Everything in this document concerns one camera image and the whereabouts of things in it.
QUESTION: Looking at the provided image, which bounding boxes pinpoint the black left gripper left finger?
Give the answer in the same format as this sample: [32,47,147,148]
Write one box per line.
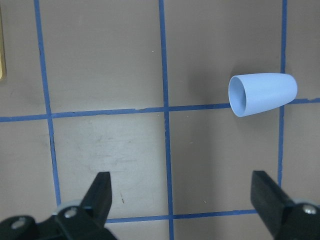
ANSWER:
[53,170,112,240]

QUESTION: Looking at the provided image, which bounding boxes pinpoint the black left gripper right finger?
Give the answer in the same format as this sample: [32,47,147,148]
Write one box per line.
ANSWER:
[250,170,320,240]

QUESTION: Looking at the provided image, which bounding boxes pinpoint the wooden mug tree stand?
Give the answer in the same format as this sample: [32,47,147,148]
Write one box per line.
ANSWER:
[0,18,6,81]

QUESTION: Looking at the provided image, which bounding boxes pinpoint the light blue cup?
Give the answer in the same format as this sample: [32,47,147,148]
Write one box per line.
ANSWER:
[228,73,298,118]

